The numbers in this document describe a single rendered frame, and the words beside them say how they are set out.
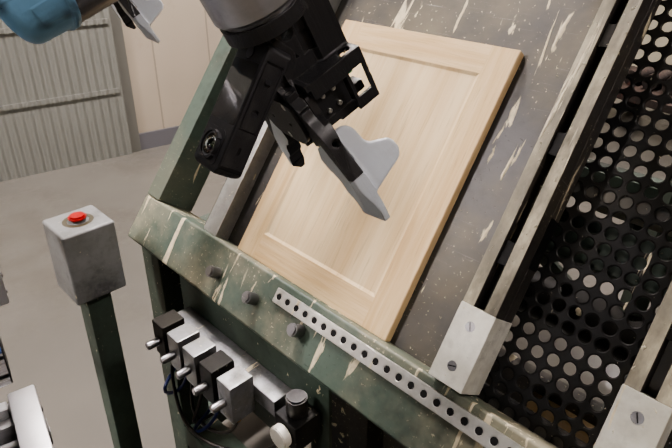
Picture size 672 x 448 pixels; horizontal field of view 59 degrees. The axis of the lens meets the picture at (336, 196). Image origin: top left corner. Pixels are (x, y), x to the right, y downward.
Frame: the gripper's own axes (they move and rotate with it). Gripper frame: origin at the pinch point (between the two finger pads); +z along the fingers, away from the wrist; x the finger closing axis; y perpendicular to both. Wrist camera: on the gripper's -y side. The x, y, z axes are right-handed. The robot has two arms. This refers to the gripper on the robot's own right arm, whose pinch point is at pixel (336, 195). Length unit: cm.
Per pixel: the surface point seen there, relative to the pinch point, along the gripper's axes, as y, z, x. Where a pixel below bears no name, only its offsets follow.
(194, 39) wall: 81, 110, 361
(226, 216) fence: -3, 40, 68
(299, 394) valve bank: -16, 51, 25
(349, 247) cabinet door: 9, 42, 36
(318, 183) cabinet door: 14, 37, 51
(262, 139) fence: 14, 32, 70
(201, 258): -14, 44, 66
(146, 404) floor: -60, 117, 120
